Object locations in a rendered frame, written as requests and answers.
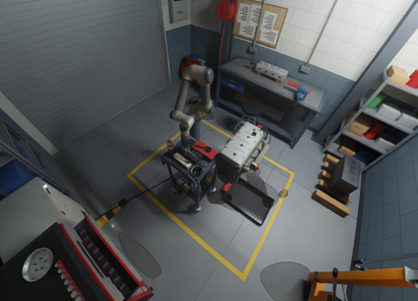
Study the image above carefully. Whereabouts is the black drip tray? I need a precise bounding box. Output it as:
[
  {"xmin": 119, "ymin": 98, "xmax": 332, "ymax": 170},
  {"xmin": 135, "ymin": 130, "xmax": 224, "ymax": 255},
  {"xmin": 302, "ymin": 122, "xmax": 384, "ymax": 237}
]
[{"xmin": 223, "ymin": 176, "xmax": 276, "ymax": 227}]

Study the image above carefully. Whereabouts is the blue and grey shelf rack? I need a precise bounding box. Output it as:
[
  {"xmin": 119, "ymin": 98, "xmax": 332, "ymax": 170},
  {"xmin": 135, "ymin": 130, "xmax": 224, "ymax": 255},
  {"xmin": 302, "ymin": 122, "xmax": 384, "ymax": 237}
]
[{"xmin": 0, "ymin": 107, "xmax": 71, "ymax": 198}]

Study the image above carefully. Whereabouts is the blue bench vise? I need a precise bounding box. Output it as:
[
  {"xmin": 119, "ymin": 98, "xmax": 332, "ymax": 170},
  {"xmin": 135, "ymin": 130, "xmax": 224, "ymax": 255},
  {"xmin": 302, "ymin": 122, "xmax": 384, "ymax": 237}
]
[{"xmin": 293, "ymin": 85, "xmax": 313, "ymax": 102}]

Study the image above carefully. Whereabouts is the red and black tool chest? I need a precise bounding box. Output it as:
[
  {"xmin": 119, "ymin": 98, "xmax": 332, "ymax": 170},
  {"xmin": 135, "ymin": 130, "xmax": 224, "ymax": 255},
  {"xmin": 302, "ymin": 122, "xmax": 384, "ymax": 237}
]
[{"xmin": 0, "ymin": 212, "xmax": 155, "ymax": 301}]

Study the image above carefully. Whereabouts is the red hose reel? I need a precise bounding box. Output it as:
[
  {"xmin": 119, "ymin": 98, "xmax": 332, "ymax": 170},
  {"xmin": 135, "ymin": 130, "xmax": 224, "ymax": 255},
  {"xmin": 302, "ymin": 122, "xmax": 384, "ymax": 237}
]
[{"xmin": 216, "ymin": 0, "xmax": 237, "ymax": 22}]

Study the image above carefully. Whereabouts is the small cardboard box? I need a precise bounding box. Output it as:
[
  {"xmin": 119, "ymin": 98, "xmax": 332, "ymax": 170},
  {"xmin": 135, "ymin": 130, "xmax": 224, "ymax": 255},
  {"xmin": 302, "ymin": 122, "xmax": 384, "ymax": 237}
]
[{"xmin": 337, "ymin": 145, "xmax": 357, "ymax": 158}]

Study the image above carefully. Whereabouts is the silver round plate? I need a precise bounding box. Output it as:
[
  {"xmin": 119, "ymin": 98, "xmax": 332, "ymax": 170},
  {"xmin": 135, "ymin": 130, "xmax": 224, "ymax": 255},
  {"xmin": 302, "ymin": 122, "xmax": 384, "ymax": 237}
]
[{"xmin": 22, "ymin": 247, "xmax": 54, "ymax": 283}]

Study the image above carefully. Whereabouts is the tan cardboard box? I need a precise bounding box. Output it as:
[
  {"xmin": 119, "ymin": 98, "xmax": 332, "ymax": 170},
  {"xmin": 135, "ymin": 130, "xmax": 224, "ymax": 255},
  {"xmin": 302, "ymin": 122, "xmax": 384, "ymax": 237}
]
[{"xmin": 386, "ymin": 65, "xmax": 411, "ymax": 85}]

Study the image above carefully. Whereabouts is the blue storage bin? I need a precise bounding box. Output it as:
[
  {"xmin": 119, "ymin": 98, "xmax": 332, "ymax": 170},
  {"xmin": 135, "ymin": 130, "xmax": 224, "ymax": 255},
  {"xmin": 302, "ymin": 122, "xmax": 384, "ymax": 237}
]
[{"xmin": 353, "ymin": 149, "xmax": 374, "ymax": 165}]

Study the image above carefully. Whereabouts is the green storage bin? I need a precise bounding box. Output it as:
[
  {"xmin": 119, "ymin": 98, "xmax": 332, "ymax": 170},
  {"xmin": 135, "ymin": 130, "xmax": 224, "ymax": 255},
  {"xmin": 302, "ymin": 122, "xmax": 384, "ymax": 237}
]
[{"xmin": 366, "ymin": 94, "xmax": 387, "ymax": 110}]

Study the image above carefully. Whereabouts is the printed cardboard box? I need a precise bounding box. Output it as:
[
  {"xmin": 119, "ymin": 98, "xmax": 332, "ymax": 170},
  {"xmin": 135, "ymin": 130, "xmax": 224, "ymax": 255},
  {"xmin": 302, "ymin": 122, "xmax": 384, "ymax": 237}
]
[{"xmin": 346, "ymin": 114, "xmax": 374, "ymax": 137}]

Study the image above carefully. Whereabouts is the orange engine crane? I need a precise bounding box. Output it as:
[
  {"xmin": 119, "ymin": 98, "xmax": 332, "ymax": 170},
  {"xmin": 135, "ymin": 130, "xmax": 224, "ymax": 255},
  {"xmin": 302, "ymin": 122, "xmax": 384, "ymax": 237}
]
[{"xmin": 308, "ymin": 264, "xmax": 418, "ymax": 301}]

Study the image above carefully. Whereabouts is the red storage bin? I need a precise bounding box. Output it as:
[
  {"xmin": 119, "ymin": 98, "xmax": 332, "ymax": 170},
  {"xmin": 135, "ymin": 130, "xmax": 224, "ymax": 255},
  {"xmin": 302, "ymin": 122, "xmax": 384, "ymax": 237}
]
[{"xmin": 363, "ymin": 121, "xmax": 387, "ymax": 140}]

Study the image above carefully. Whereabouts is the grey roller door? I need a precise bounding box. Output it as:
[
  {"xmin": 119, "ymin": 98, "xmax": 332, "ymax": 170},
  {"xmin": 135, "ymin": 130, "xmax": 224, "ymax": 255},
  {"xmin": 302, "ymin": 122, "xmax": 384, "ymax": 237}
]
[{"xmin": 0, "ymin": 0, "xmax": 173, "ymax": 151}]

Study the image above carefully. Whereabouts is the yellow and black long handle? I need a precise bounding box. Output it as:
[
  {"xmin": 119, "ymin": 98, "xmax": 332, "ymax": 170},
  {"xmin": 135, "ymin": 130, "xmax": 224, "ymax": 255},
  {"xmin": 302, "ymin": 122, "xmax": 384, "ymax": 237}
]
[{"xmin": 94, "ymin": 178, "xmax": 171, "ymax": 222}]

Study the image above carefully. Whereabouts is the white storage bin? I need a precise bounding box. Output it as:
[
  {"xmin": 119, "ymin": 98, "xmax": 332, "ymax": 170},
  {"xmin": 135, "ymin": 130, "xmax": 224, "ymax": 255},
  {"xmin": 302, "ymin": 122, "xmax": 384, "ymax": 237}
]
[
  {"xmin": 396, "ymin": 111, "xmax": 418, "ymax": 129},
  {"xmin": 376, "ymin": 103, "xmax": 402, "ymax": 119}
]

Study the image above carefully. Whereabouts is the dark grey box with circles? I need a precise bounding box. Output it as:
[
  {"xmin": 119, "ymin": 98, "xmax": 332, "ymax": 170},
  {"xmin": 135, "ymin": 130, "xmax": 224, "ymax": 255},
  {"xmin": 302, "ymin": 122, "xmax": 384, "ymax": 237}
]
[{"xmin": 330, "ymin": 155, "xmax": 364, "ymax": 195}]

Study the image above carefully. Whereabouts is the white engine with cam cover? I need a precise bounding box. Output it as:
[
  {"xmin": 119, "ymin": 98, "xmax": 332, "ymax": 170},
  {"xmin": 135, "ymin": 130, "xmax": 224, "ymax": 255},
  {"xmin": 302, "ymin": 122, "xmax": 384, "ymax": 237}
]
[{"xmin": 218, "ymin": 120, "xmax": 272, "ymax": 175}]

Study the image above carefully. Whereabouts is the white cabinet machine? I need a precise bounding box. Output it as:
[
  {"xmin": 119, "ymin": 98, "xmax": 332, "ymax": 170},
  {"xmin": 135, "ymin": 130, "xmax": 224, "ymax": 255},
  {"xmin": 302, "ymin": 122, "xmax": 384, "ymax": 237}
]
[{"xmin": 0, "ymin": 176, "xmax": 89, "ymax": 266}]

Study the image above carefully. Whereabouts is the black round stool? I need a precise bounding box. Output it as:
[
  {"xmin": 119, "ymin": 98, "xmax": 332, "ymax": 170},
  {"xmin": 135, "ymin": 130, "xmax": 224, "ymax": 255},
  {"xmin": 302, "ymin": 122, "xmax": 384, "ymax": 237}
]
[{"xmin": 233, "ymin": 100, "xmax": 263, "ymax": 131}]

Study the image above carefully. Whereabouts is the blue tool cart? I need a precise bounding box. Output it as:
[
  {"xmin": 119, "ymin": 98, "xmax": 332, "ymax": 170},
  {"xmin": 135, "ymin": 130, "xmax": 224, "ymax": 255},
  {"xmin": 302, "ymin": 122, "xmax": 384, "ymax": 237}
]
[{"xmin": 160, "ymin": 140, "xmax": 219, "ymax": 214}]

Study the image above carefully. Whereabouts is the red ratchet tray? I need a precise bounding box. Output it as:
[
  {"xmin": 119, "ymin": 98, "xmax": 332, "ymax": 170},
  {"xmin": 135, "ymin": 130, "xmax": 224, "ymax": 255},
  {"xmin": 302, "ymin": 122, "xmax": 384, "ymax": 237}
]
[{"xmin": 191, "ymin": 140, "xmax": 218, "ymax": 161}]

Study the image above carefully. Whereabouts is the grey workbench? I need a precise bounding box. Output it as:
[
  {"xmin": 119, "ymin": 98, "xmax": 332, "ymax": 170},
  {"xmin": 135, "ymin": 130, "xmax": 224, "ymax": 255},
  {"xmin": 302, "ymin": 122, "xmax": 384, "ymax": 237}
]
[{"xmin": 216, "ymin": 57, "xmax": 327, "ymax": 149}]

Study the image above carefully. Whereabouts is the grey shelf unit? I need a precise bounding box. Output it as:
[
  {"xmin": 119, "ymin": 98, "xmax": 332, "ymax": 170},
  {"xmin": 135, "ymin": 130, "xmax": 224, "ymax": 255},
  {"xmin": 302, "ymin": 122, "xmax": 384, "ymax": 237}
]
[{"xmin": 321, "ymin": 65, "xmax": 418, "ymax": 167}]

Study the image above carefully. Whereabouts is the black tool holder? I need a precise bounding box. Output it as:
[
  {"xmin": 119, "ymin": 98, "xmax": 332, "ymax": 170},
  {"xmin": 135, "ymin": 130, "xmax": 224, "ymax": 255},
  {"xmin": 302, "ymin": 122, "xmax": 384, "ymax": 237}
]
[{"xmin": 181, "ymin": 148, "xmax": 202, "ymax": 165}]

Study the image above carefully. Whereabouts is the cream flat box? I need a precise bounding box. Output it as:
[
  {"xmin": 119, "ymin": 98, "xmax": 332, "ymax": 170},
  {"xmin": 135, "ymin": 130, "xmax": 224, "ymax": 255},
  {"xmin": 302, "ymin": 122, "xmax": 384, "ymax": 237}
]
[{"xmin": 173, "ymin": 152, "xmax": 193, "ymax": 168}]

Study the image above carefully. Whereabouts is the red and blue bin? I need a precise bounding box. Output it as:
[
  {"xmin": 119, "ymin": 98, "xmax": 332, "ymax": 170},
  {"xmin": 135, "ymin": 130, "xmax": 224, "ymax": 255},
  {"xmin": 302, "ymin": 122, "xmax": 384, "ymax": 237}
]
[{"xmin": 180, "ymin": 54, "xmax": 207, "ymax": 76}]

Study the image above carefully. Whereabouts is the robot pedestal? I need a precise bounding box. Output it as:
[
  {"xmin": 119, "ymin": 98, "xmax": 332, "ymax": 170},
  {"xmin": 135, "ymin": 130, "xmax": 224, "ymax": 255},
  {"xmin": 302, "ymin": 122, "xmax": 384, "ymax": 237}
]
[{"xmin": 190, "ymin": 115, "xmax": 204, "ymax": 141}]

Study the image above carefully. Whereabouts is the grey wall electrical box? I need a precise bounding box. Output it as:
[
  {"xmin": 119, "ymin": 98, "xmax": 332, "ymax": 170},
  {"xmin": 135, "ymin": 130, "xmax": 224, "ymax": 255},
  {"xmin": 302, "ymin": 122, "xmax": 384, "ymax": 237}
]
[{"xmin": 167, "ymin": 0, "xmax": 191, "ymax": 24}]

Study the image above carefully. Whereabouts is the white cylinder head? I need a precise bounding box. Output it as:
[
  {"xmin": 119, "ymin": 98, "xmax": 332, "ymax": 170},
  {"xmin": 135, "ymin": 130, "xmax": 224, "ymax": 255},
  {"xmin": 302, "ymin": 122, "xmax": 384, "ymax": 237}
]
[{"xmin": 255, "ymin": 60, "xmax": 290, "ymax": 84}]

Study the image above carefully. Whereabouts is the cork notice board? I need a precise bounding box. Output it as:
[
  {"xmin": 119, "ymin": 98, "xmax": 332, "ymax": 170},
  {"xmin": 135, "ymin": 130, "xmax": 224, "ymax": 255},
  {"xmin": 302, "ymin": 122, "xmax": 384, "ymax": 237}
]
[{"xmin": 233, "ymin": 0, "xmax": 289, "ymax": 50}]

